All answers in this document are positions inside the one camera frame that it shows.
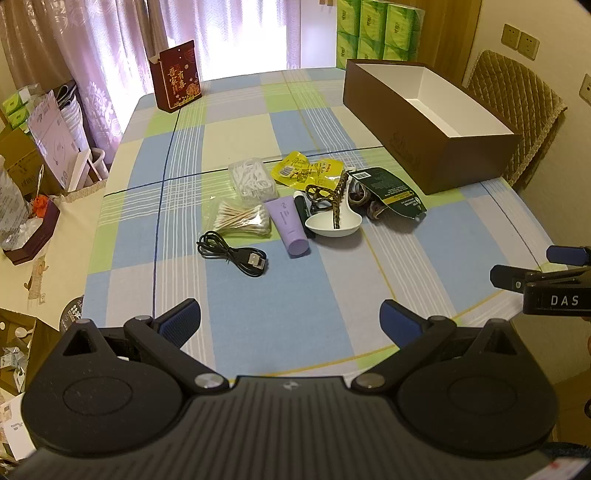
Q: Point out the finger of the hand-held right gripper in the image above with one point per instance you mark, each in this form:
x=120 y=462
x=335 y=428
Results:
x=568 y=255
x=507 y=277

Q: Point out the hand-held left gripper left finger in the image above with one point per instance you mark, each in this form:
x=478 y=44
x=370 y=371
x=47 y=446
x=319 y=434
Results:
x=178 y=321

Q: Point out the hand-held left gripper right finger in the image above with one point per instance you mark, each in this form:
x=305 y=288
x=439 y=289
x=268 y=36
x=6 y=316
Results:
x=399 y=323

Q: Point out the clear bag of cotton swabs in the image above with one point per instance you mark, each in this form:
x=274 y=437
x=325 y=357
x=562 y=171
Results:
x=240 y=217

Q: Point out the white plastic spoon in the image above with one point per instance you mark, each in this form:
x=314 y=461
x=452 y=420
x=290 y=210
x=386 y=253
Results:
x=323 y=226

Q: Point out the brown hair scrunchie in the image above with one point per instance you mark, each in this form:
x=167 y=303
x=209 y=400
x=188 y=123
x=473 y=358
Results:
x=362 y=201

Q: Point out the dark green packet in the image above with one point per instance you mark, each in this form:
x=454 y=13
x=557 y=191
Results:
x=392 y=189

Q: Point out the leopard print hair band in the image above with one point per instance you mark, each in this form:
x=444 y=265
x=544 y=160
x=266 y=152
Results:
x=336 y=203

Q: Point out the purple cosmetic tube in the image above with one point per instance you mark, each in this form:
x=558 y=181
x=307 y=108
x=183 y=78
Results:
x=288 y=224

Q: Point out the clear bag of floss picks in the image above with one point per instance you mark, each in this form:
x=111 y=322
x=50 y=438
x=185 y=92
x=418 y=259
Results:
x=251 y=177

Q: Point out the yellow snack packet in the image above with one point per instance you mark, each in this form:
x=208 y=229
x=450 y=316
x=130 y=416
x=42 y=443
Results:
x=291 y=168
x=328 y=170

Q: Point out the brown cardboard box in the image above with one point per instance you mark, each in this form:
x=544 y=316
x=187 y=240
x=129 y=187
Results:
x=392 y=115

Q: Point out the checked cloth-covered desktop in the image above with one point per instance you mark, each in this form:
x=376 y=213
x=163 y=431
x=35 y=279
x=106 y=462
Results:
x=323 y=286

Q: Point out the cream embroidered cloth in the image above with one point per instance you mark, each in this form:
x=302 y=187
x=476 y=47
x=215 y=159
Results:
x=55 y=286

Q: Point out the dark red octagonal box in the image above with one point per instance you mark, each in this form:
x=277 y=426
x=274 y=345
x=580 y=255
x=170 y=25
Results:
x=37 y=240

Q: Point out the open carton of small items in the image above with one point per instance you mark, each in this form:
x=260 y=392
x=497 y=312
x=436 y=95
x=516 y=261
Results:
x=18 y=360

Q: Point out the chair with quilted cover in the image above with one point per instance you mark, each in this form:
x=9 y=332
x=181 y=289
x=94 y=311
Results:
x=512 y=97

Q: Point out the clear crinkled plastic bag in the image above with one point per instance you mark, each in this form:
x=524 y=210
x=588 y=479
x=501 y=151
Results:
x=11 y=203

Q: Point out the brown cardboard carton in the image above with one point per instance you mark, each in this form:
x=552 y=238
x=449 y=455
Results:
x=23 y=161

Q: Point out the pale purple cardboard box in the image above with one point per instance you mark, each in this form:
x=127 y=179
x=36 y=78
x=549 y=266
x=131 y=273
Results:
x=48 y=134

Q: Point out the red gift bag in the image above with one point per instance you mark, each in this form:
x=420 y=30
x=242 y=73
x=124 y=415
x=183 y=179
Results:
x=178 y=78

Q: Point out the pink patterned curtain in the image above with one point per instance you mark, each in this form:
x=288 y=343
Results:
x=115 y=55

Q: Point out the stack of green tissue packs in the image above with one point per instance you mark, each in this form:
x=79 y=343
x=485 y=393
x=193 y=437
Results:
x=374 y=32

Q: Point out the beige wall socket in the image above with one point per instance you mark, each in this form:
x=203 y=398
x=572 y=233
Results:
x=586 y=90
x=510 y=37
x=528 y=46

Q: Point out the white wooden frame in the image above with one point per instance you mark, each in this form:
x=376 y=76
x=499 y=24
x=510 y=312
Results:
x=90 y=168

